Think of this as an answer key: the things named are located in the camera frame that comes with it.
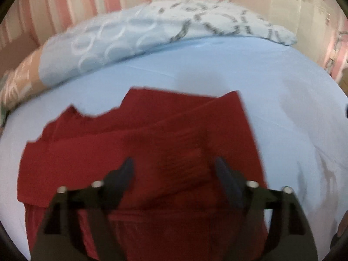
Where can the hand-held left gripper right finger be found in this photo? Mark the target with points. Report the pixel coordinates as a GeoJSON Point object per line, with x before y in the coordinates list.
{"type": "Point", "coordinates": [225, 175]}

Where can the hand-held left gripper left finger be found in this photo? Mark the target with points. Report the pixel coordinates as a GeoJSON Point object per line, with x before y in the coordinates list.
{"type": "Point", "coordinates": [125, 170]}

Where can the red knitted garment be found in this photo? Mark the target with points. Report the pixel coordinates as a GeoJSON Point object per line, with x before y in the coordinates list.
{"type": "Point", "coordinates": [163, 130]}

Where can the light blue bed sheet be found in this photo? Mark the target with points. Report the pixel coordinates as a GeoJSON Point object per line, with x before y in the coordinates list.
{"type": "Point", "coordinates": [285, 100]}

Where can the brown bed headboard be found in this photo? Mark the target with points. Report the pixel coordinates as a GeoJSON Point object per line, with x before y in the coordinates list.
{"type": "Point", "coordinates": [16, 51]}

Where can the white wardrobe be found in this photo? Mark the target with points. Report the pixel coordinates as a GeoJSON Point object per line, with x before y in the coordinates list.
{"type": "Point", "coordinates": [299, 11]}

